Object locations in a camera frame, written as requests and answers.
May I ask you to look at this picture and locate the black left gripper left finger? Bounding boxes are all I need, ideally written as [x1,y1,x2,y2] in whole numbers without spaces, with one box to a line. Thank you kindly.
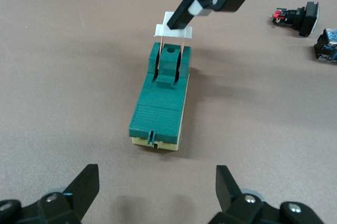
[0,164,101,224]

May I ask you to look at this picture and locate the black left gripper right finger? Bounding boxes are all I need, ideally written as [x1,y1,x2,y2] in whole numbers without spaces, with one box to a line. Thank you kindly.
[207,165,325,224]

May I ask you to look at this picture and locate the square black pushbutton red terminals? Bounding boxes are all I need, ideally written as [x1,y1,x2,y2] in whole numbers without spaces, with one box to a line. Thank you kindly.
[271,1,321,38]

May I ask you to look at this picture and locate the green mushroom push button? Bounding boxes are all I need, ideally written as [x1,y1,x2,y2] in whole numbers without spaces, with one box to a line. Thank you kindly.
[313,27,337,65]

